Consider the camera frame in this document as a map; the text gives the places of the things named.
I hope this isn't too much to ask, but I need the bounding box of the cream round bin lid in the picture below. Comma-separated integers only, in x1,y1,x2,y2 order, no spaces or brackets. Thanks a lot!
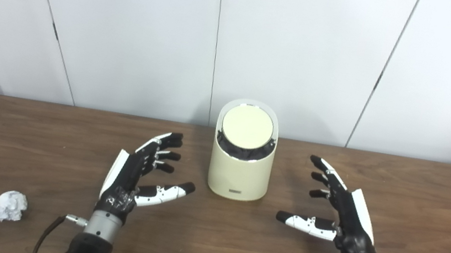
218,103,277,155

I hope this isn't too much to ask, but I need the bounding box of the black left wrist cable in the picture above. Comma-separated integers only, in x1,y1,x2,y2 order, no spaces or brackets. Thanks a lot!
31,209,89,253

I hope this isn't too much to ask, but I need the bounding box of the white and black right hand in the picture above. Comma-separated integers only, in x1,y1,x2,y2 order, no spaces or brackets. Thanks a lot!
271,151,392,253

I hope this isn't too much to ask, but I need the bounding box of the white and black left hand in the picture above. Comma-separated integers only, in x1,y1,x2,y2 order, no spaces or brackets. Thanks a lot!
92,121,205,236

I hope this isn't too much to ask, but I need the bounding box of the cream-colored bin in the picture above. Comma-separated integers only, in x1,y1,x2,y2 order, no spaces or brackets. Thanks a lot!
204,95,284,206

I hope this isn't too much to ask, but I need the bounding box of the black bin liner bag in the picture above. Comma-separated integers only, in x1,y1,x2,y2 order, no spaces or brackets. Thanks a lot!
213,129,277,167

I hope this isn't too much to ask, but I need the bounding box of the white paper ball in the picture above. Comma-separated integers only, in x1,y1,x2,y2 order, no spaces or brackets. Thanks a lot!
0,188,30,227

